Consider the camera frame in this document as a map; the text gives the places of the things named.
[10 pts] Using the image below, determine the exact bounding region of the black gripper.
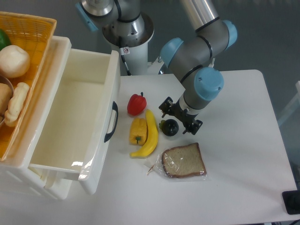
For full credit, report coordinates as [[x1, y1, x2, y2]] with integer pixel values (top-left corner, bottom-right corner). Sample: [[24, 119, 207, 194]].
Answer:
[[159, 97, 203, 135]]

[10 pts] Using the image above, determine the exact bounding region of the dark purple mangosteen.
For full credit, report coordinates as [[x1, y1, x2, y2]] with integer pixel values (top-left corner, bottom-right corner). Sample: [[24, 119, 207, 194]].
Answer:
[[159, 119, 179, 136]]

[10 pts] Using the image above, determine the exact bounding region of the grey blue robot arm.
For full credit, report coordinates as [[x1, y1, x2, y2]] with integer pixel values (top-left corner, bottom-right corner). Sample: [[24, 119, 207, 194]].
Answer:
[[76, 0, 237, 134]]

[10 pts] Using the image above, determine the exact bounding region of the yellow banana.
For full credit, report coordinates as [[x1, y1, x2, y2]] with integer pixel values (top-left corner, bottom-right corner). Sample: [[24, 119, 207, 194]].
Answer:
[[129, 109, 158, 158]]

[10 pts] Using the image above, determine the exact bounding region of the yellow bell pepper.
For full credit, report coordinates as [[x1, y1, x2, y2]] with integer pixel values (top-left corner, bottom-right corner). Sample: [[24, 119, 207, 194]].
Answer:
[[129, 118, 147, 146]]

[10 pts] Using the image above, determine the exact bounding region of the bagged bread slice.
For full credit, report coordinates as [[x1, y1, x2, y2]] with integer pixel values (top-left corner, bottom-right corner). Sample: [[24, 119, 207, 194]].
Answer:
[[143, 142, 211, 181]]

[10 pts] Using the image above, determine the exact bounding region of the red bell pepper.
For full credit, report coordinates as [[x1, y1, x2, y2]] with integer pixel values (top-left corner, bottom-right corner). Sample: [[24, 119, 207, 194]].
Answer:
[[127, 92, 147, 116]]

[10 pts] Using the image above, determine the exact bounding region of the white plastic drawer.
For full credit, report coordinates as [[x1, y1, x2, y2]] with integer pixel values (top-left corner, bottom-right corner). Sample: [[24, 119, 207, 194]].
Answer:
[[30, 49, 120, 195]]

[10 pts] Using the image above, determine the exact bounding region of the white furniture at right edge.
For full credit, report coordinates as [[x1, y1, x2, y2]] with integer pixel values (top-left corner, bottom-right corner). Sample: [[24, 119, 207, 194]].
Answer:
[[277, 81, 300, 127]]

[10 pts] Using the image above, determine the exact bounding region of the black device at right edge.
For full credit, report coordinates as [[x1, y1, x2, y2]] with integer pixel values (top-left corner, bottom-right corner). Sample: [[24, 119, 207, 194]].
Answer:
[[282, 190, 300, 215]]

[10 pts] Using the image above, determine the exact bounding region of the long white bread roll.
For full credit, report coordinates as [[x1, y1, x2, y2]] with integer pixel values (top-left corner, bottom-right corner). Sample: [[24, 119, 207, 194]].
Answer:
[[4, 82, 30, 127]]

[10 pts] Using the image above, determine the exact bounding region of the orange woven basket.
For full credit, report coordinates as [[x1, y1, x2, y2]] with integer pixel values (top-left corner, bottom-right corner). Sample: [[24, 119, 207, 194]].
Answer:
[[0, 11, 57, 161]]

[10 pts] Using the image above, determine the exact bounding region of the white drawer cabinet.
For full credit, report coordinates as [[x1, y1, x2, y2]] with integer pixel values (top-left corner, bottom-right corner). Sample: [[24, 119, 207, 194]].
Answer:
[[0, 36, 72, 199]]

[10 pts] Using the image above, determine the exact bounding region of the round white bun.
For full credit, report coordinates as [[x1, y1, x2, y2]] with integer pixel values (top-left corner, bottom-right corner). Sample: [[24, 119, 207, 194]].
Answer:
[[0, 45, 30, 78]]

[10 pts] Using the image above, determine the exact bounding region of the brown bread in bowl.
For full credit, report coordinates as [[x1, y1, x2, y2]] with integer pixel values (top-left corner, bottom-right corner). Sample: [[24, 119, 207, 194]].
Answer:
[[0, 83, 13, 115]]

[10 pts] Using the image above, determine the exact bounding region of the green vegetable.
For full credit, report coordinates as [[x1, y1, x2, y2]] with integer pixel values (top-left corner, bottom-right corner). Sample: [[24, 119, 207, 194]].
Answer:
[[0, 29, 11, 50]]

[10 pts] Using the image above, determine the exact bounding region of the black drawer handle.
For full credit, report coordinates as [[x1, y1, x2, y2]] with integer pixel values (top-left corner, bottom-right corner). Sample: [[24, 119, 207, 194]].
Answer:
[[104, 101, 119, 143]]

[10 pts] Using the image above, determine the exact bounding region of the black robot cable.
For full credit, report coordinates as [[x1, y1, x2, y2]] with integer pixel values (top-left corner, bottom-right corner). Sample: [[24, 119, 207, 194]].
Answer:
[[118, 37, 132, 76]]

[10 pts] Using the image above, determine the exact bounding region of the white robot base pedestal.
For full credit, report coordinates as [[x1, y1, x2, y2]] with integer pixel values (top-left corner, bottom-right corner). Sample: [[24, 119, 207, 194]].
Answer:
[[102, 12, 164, 76]]

